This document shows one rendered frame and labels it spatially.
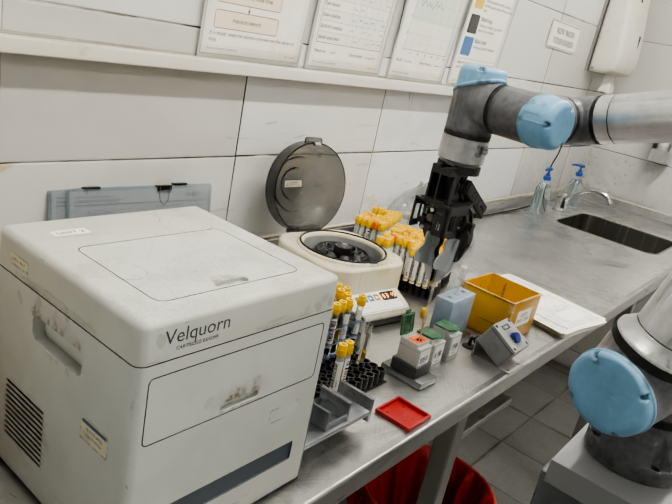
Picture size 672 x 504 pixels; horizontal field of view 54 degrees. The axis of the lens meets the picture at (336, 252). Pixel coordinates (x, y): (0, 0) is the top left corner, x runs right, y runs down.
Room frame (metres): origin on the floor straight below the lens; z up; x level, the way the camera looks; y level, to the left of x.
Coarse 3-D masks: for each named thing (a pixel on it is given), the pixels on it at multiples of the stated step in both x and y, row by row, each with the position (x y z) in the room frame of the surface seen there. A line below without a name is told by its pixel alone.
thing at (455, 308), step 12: (456, 288) 1.34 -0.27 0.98; (444, 300) 1.26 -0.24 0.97; (456, 300) 1.26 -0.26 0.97; (468, 300) 1.31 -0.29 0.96; (444, 312) 1.26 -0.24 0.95; (456, 312) 1.27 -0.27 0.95; (468, 312) 1.32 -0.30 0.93; (432, 324) 1.27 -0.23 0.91; (456, 324) 1.28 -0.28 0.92; (468, 336) 1.31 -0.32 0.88
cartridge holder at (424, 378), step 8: (392, 360) 1.09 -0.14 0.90; (400, 360) 1.08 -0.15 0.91; (392, 368) 1.08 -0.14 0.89; (400, 368) 1.08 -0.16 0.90; (408, 368) 1.07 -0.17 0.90; (416, 368) 1.06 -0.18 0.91; (424, 368) 1.08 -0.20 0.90; (400, 376) 1.07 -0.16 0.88; (408, 376) 1.06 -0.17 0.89; (416, 376) 1.06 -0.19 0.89; (424, 376) 1.08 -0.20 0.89; (432, 376) 1.08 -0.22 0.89; (416, 384) 1.05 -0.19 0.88; (424, 384) 1.05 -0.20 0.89
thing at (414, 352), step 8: (408, 336) 1.09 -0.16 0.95; (416, 336) 1.10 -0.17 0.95; (400, 344) 1.09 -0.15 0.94; (408, 344) 1.08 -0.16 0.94; (416, 344) 1.07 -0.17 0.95; (424, 344) 1.09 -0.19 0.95; (400, 352) 1.09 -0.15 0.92; (408, 352) 1.08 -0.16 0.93; (416, 352) 1.07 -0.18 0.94; (424, 352) 1.07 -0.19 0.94; (408, 360) 1.07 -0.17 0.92; (416, 360) 1.06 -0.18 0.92; (424, 360) 1.08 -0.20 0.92
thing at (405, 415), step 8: (392, 400) 0.98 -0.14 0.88; (400, 400) 0.99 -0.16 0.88; (376, 408) 0.95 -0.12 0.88; (384, 408) 0.96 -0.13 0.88; (392, 408) 0.97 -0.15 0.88; (400, 408) 0.97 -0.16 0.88; (408, 408) 0.98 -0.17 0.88; (416, 408) 0.97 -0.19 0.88; (384, 416) 0.93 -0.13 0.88; (392, 416) 0.94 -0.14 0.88; (400, 416) 0.95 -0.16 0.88; (408, 416) 0.95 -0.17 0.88; (416, 416) 0.96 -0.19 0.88; (424, 416) 0.96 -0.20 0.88; (400, 424) 0.92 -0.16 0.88; (408, 424) 0.93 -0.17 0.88; (416, 424) 0.92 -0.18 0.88; (408, 432) 0.91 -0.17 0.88
